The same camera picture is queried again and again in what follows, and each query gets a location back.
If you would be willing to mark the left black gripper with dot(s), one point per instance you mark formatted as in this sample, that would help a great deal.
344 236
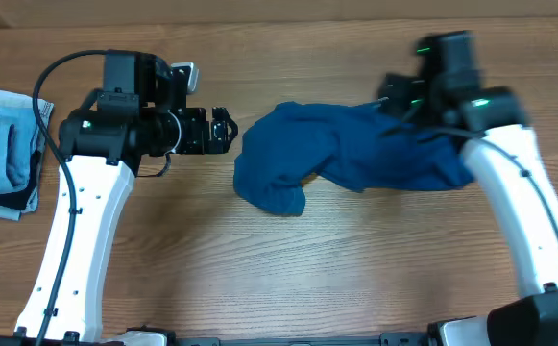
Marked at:
209 130

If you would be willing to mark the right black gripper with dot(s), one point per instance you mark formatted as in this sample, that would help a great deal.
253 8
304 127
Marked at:
393 94

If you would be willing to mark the dark blue t-shirt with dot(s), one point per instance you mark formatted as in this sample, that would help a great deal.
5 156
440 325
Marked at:
355 147

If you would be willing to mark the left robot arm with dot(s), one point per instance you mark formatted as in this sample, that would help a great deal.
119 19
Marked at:
139 110

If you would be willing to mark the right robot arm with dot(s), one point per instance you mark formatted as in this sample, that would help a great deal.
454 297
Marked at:
498 144

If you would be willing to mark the folded black garment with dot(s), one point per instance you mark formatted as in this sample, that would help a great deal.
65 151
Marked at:
18 200

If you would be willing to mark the folded light blue jeans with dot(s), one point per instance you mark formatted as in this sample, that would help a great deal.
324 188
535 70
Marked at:
19 139

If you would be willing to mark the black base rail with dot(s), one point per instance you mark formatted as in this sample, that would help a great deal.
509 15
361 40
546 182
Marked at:
145 338

